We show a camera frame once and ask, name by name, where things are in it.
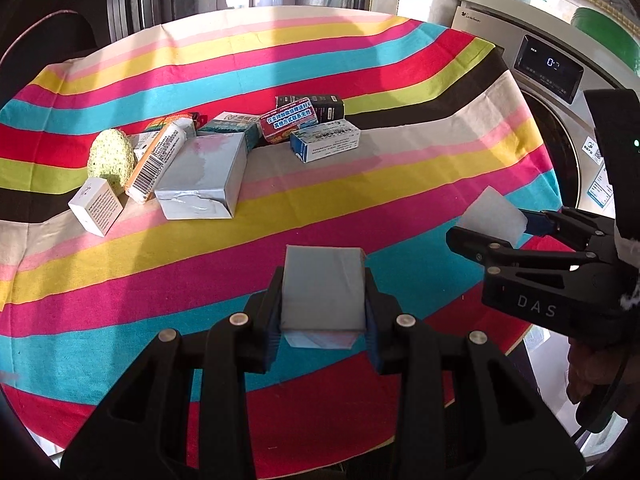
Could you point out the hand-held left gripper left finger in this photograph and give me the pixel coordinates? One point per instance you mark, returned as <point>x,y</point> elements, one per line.
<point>272,310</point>

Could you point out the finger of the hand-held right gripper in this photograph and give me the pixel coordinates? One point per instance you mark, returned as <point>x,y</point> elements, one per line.
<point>500,256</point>
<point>535,223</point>

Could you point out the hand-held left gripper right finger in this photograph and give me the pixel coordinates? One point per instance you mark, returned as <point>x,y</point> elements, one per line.
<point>373,310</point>

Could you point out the white sponge block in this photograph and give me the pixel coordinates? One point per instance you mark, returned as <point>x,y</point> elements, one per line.
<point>492,216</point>

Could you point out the small grey box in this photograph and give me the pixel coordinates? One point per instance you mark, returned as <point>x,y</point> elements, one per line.
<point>322,290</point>

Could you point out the white and blue box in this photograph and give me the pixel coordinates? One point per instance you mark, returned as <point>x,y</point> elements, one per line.
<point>327,140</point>

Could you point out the red card packet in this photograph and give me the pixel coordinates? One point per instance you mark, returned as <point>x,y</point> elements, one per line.
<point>290,122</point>

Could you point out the person's right hand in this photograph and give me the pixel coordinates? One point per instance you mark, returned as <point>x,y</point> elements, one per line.
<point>582,370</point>

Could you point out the striped colourful tablecloth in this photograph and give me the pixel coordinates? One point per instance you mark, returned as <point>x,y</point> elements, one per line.
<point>350,200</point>

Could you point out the silver washing machine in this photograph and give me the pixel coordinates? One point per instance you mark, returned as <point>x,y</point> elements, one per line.
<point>550,110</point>

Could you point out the large silver box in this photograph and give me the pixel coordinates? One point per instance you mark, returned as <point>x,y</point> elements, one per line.
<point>200,175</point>

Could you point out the teal box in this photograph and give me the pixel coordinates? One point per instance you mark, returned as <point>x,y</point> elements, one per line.
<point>235,125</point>

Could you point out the orange and white long box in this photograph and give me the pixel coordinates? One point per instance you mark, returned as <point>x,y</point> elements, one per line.
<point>157,157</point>

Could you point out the green plastic basin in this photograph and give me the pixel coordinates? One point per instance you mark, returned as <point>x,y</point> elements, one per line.
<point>605,35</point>

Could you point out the small white box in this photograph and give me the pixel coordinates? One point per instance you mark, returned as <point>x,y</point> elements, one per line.
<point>97,207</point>

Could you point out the black box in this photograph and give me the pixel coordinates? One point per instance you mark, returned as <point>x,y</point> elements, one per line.
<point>327,105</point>

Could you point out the white and gold box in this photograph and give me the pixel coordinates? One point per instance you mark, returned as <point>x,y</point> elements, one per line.
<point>137,144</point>

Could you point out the green speckled sponge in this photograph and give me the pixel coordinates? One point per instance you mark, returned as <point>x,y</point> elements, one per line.
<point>110,155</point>

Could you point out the dark chair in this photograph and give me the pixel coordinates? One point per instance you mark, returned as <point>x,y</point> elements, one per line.
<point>45,45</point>

